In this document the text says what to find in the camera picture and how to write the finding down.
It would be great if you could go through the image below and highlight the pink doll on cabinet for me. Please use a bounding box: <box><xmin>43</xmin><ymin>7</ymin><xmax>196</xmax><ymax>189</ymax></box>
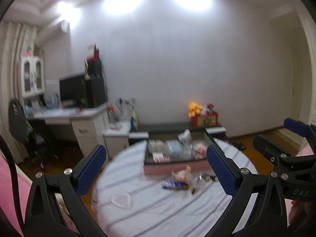
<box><xmin>26</xmin><ymin>47</ymin><xmax>33</xmax><ymax>57</ymax></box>

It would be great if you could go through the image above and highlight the clear crumpled plastic bag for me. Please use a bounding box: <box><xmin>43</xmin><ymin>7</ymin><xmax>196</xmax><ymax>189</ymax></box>
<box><xmin>190</xmin><ymin>172</ymin><xmax>217</xmax><ymax>194</ymax></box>

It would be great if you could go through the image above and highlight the jointed doll figure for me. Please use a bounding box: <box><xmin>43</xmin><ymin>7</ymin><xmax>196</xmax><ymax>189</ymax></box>
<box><xmin>171</xmin><ymin>165</ymin><xmax>193</xmax><ymax>185</ymax></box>

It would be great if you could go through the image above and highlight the black white tv bench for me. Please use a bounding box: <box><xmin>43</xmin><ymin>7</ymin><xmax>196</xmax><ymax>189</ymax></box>
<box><xmin>103</xmin><ymin>122</ymin><xmax>228</xmax><ymax>158</ymax></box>

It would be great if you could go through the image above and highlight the red toy box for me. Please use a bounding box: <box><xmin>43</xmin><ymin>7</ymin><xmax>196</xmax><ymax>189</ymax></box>
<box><xmin>190</xmin><ymin>112</ymin><xmax>218</xmax><ymax>127</ymax></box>

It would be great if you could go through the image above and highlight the black speaker box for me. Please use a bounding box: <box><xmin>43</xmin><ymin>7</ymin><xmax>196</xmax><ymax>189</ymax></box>
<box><xmin>87</xmin><ymin>60</ymin><xmax>102</xmax><ymax>78</ymax></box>

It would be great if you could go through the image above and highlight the white power adapter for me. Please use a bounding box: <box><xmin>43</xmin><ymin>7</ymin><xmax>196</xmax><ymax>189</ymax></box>
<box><xmin>178</xmin><ymin>129</ymin><xmax>192</xmax><ymax>144</ymax></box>

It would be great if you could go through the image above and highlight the black office chair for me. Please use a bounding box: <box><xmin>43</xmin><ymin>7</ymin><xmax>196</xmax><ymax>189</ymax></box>
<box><xmin>8</xmin><ymin>98</ymin><xmax>57</xmax><ymax>168</ymax></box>

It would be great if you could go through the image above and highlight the orange lid bottle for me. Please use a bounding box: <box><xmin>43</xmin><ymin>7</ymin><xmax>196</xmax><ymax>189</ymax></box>
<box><xmin>107</xmin><ymin>105</ymin><xmax>116</xmax><ymax>124</ymax></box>

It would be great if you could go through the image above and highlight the orange octopus plush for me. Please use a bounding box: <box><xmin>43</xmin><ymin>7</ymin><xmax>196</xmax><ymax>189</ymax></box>
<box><xmin>188</xmin><ymin>102</ymin><xmax>204</xmax><ymax>118</ymax></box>

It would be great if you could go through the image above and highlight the blue snack packet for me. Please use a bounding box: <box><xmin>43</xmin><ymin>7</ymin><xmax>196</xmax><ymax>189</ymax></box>
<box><xmin>162</xmin><ymin>180</ymin><xmax>190</xmax><ymax>190</ymax></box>

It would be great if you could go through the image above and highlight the snack bag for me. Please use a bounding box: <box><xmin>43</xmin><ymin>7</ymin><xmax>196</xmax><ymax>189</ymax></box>
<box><xmin>131</xmin><ymin>111</ymin><xmax>139</xmax><ymax>131</ymax></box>

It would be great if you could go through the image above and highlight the striped white table cloth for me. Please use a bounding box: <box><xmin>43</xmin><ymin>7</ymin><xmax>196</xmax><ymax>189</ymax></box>
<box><xmin>90</xmin><ymin>137</ymin><xmax>259</xmax><ymax>237</ymax></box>

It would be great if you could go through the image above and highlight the white air conditioner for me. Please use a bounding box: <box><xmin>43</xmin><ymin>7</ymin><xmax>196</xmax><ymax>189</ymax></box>
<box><xmin>36</xmin><ymin>20</ymin><xmax>70</xmax><ymax>47</ymax></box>

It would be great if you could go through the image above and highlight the purple plush toy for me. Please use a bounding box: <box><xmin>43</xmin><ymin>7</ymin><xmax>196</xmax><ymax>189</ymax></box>
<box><xmin>200</xmin><ymin>106</ymin><xmax>209</xmax><ymax>116</ymax></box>

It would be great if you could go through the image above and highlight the black computer monitor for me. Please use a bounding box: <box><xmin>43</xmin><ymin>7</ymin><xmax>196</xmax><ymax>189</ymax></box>
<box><xmin>59</xmin><ymin>74</ymin><xmax>86</xmax><ymax>105</ymax></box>

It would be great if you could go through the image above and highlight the pink black storage box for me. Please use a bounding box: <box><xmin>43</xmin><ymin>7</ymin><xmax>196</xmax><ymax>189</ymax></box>
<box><xmin>143</xmin><ymin>129</ymin><xmax>214</xmax><ymax>175</ymax></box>

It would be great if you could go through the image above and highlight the rose gold white device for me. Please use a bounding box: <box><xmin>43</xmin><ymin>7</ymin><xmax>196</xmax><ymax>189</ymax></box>
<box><xmin>147</xmin><ymin>140</ymin><xmax>170</xmax><ymax>163</ymax></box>

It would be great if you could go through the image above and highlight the black computer tower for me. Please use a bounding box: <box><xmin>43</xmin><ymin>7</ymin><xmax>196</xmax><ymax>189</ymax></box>
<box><xmin>84</xmin><ymin>78</ymin><xmax>108</xmax><ymax>108</ymax></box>

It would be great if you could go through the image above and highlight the beige curtain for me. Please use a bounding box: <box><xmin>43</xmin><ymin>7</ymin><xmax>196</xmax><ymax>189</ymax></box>
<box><xmin>1</xmin><ymin>21</ymin><xmax>38</xmax><ymax>164</ymax></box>

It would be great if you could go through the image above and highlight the white wardrobe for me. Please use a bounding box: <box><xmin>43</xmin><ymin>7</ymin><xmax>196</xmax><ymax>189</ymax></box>
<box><xmin>291</xmin><ymin>0</ymin><xmax>315</xmax><ymax>124</ymax></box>

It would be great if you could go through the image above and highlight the white desk with drawers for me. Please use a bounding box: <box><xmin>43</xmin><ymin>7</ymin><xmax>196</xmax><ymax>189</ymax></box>
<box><xmin>27</xmin><ymin>104</ymin><xmax>109</xmax><ymax>157</ymax></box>

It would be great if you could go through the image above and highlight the clear plastic container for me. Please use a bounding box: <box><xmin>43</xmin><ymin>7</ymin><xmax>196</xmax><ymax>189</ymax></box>
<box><xmin>165</xmin><ymin>140</ymin><xmax>193</xmax><ymax>162</ymax></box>

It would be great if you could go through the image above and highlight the pink quilt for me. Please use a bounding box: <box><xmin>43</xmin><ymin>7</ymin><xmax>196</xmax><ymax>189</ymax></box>
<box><xmin>0</xmin><ymin>150</ymin><xmax>33</xmax><ymax>237</ymax></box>

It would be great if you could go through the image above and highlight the white glass-door cabinet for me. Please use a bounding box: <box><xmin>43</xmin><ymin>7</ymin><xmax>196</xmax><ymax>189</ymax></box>
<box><xmin>21</xmin><ymin>56</ymin><xmax>45</xmax><ymax>99</ymax></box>

